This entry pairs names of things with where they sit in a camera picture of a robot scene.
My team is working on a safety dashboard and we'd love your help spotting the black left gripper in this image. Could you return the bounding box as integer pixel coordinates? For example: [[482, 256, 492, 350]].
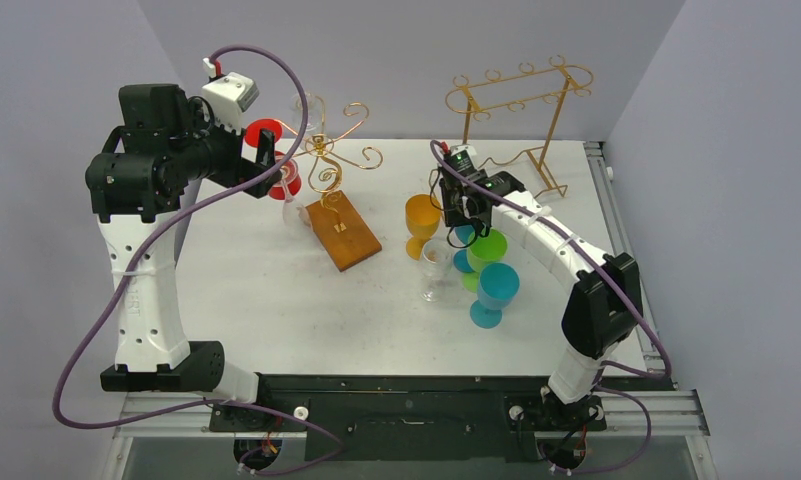
[[168, 100, 280, 197]]

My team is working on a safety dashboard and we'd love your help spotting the red plastic goblet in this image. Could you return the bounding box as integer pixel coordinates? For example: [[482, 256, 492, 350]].
[[244, 118, 302, 201]]

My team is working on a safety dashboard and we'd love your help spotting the blue plastic goblet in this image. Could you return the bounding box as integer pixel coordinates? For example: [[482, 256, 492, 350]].
[[469, 262, 521, 329], [453, 225, 476, 274]]

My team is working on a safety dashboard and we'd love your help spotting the clear champagne flute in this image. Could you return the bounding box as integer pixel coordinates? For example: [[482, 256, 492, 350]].
[[281, 160, 312, 232]]

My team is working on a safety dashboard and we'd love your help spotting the gold spiral rack wooden base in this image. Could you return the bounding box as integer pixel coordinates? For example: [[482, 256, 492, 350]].
[[303, 102, 385, 274]]

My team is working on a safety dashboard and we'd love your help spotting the patterned clear glass goblet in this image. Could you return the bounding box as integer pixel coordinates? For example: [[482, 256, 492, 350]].
[[290, 92, 326, 136]]

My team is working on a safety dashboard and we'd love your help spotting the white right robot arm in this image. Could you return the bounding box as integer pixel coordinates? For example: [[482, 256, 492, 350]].
[[431, 141, 643, 430]]

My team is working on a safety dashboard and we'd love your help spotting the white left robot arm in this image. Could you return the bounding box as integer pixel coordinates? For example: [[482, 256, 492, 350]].
[[85, 78, 279, 430]]

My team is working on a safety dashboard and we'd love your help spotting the small clear wine glass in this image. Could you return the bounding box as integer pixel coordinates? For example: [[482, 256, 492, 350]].
[[419, 239, 453, 302]]

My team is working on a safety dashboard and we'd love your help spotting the orange plastic goblet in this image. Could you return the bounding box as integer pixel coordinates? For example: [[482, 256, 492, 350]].
[[405, 193, 441, 260]]

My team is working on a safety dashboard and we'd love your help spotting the green plastic goblet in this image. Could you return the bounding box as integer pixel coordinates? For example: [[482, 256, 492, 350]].
[[462, 229, 508, 293]]

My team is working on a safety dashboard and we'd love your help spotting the blue plastic goblet front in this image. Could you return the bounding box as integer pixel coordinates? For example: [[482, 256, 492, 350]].
[[469, 262, 521, 329]]

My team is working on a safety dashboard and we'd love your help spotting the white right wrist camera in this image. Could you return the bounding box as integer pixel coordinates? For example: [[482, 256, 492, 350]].
[[449, 144, 477, 161]]

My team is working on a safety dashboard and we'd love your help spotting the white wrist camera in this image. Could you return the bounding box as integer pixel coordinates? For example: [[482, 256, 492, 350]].
[[449, 144, 477, 161], [200, 58, 259, 134]]

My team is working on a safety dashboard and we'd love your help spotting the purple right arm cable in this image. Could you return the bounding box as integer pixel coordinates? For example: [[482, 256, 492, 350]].
[[429, 139, 673, 477]]

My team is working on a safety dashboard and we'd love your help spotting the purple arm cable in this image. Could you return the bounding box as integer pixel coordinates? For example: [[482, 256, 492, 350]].
[[52, 44, 346, 478], [429, 139, 673, 477]]

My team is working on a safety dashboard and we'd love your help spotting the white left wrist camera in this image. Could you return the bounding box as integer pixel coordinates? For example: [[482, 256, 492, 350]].
[[200, 58, 259, 134]]

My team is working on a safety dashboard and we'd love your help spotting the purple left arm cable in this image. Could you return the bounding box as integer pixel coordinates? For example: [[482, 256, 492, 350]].
[[52, 44, 346, 478]]

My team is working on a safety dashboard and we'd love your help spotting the gold rectangular wire glass rack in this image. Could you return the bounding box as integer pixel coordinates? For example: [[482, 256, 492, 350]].
[[444, 55, 595, 198]]

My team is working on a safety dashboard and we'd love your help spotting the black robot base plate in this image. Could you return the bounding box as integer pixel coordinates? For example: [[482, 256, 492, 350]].
[[207, 374, 607, 464]]

